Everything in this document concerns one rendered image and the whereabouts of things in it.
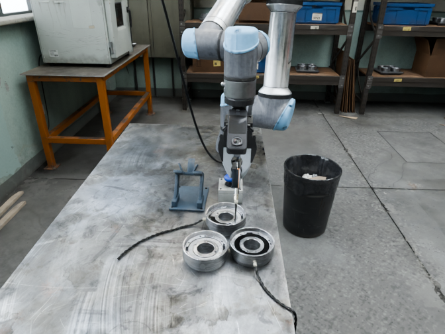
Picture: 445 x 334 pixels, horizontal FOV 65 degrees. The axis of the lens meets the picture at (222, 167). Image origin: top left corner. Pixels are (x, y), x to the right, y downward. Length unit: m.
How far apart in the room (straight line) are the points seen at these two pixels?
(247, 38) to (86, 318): 0.64
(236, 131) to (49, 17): 2.43
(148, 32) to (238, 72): 3.84
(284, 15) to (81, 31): 2.04
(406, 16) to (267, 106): 3.50
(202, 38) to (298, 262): 1.46
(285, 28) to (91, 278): 0.91
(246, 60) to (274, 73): 0.43
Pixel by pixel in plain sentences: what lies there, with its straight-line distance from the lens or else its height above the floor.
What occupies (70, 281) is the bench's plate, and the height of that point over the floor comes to 0.80.
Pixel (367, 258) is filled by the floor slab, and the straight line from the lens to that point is 2.21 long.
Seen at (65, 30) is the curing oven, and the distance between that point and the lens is 3.04.
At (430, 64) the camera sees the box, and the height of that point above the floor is 0.59.
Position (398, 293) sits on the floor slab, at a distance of 2.07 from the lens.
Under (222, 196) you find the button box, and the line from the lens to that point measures 1.01.
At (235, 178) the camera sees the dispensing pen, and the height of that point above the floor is 0.93.
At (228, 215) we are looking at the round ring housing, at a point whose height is 0.82.
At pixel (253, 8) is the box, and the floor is 1.15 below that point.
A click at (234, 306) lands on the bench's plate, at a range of 0.75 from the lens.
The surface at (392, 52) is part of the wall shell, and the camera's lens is 5.14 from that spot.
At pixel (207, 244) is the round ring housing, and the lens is 0.84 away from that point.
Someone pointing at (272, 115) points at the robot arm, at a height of 0.97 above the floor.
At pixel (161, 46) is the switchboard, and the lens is 4.58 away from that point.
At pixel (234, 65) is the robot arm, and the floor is 1.21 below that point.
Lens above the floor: 1.36
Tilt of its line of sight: 27 degrees down
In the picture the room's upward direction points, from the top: 1 degrees clockwise
